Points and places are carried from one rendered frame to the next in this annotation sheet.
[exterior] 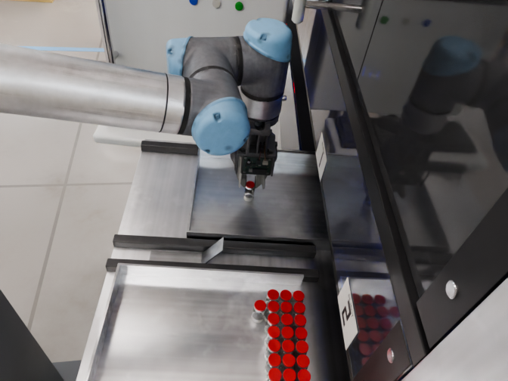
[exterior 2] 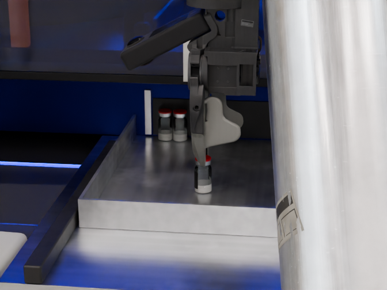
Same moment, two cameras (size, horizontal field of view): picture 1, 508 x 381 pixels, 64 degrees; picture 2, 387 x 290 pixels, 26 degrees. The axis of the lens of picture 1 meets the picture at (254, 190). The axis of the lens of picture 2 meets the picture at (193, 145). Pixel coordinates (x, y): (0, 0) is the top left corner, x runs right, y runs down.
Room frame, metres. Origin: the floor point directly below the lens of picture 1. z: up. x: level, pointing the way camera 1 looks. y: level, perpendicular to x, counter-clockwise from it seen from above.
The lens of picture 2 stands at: (0.42, 0.98, 1.28)
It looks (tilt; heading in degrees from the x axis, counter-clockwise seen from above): 19 degrees down; 283
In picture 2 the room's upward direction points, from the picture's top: straight up
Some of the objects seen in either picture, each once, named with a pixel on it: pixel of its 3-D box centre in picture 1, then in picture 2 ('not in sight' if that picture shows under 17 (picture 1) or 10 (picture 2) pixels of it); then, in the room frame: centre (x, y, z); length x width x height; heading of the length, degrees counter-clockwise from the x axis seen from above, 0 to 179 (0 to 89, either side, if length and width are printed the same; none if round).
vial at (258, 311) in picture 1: (258, 311); not in sight; (0.34, -0.04, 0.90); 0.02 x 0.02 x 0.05
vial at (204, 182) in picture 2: (249, 191); (203, 175); (0.62, 0.01, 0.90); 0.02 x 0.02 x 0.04
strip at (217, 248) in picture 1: (186, 250); not in sight; (0.44, 0.11, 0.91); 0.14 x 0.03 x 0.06; 96
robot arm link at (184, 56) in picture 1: (205, 68); not in sight; (0.56, 0.10, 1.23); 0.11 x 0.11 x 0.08; 19
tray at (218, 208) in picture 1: (270, 194); (206, 167); (0.63, -0.04, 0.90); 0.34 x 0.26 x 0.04; 96
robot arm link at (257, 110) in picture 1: (262, 100); not in sight; (0.61, 0.01, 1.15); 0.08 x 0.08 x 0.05
